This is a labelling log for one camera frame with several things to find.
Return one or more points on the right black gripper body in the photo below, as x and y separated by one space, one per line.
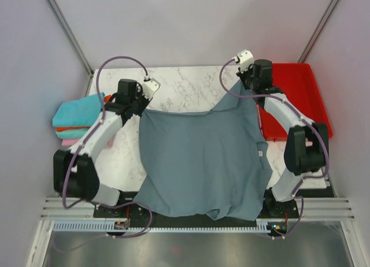
248 81

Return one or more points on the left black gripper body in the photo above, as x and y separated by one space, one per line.
139 103

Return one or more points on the grey-blue t shirt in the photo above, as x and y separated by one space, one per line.
213 163

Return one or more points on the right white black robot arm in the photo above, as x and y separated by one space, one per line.
306 150

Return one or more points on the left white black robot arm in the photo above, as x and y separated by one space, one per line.
74 171

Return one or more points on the orange folded t shirt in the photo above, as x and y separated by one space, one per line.
66 129

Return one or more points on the red plastic bin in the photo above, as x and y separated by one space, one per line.
298 83

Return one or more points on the pink folded t shirt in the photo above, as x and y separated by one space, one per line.
70 141

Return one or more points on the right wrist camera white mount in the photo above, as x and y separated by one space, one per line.
244 59

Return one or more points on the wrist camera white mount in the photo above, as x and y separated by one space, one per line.
149 88
244 59

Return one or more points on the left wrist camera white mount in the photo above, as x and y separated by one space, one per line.
149 88

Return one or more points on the right aluminium corner post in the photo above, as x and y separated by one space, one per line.
324 19

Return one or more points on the aluminium corner post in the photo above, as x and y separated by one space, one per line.
65 27
324 19

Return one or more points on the left aluminium corner post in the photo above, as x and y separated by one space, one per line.
65 27

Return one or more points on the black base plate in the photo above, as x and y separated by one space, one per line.
136 217

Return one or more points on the left white cable duct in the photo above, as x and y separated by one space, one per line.
90 226

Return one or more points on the white cable duct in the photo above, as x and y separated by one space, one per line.
272 224
90 226

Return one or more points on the aluminium rail frame front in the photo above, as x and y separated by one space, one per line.
324 234

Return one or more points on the right white cable duct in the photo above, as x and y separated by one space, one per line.
272 224

